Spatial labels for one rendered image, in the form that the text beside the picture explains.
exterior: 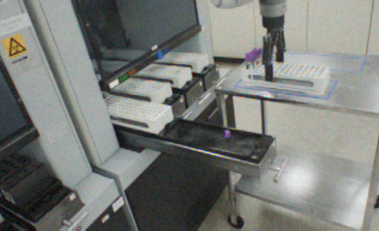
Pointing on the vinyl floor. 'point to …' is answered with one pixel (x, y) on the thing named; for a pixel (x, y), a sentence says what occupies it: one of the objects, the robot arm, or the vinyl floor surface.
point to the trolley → (373, 73)
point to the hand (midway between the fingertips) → (274, 70)
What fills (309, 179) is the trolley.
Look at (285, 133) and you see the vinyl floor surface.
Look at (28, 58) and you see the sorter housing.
